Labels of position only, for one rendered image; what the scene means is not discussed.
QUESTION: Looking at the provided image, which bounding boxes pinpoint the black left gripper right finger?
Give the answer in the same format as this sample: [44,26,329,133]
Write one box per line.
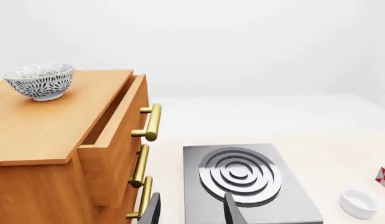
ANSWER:
[223,192,251,224]

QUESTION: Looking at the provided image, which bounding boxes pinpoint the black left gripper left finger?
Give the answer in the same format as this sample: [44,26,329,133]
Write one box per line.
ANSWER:
[138,192,163,224]

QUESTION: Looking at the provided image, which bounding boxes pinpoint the flat black stove plate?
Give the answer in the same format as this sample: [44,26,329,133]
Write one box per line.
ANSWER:
[182,142,324,224]

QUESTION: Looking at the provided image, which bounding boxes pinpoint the wooden cabinet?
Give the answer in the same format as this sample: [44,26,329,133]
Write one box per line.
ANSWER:
[0,69,149,224]

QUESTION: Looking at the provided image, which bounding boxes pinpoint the patterned black white bowl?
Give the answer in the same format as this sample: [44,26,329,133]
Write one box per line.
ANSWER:
[2,62,76,102]

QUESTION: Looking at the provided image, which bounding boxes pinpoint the closed wooden drawer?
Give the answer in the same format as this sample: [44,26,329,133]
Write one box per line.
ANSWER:
[93,184,149,224]
[119,139,149,207]

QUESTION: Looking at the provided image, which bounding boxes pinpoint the open wooden drawer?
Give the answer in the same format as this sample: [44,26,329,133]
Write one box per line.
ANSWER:
[77,74,150,207]

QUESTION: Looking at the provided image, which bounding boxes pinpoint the small white ramekin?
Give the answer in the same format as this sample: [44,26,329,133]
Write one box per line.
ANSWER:
[340,188,379,220]

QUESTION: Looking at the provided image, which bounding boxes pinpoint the red white checkered box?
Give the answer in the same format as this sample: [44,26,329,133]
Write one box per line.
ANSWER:
[375,165,385,192]

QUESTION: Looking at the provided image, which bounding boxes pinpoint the brass drawer handle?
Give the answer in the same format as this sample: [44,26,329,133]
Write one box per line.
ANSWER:
[125,175,154,220]
[128,144,151,189]
[130,103,163,142]

